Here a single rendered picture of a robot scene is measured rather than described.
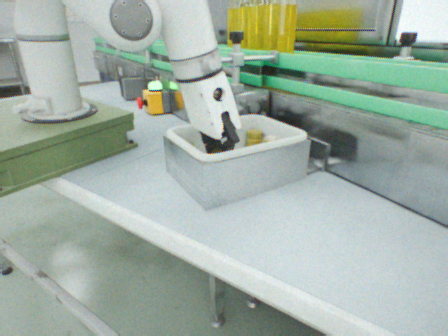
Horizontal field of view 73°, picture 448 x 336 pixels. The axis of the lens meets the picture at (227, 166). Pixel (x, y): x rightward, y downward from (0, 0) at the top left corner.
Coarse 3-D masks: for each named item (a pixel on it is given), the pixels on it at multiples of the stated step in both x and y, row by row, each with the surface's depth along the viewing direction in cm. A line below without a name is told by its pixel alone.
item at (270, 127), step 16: (176, 128) 58; (192, 128) 60; (240, 128) 66; (256, 128) 67; (272, 128) 63; (288, 128) 59; (240, 144) 67; (272, 144) 50; (288, 144) 54; (208, 160) 46
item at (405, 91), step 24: (264, 72) 74; (288, 72) 67; (312, 72) 61; (336, 72) 56; (360, 72) 52; (384, 72) 48; (408, 72) 45; (432, 72) 42; (312, 96) 62; (336, 96) 57; (360, 96) 53; (384, 96) 49; (408, 96) 46; (432, 96) 43; (432, 120) 44
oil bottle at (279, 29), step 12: (276, 0) 67; (288, 0) 67; (276, 12) 68; (288, 12) 68; (264, 24) 72; (276, 24) 68; (288, 24) 69; (264, 36) 73; (276, 36) 69; (288, 36) 70; (264, 48) 74; (276, 48) 70; (288, 48) 72
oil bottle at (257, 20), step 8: (256, 0) 73; (264, 0) 71; (256, 8) 73; (264, 8) 71; (256, 16) 74; (264, 16) 72; (256, 24) 75; (256, 32) 75; (256, 40) 76; (256, 48) 77
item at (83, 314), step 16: (0, 240) 128; (0, 256) 133; (16, 256) 119; (32, 272) 111; (208, 272) 49; (48, 288) 105; (240, 288) 46; (64, 304) 100; (80, 304) 98; (272, 304) 43; (80, 320) 96; (96, 320) 93; (304, 320) 40
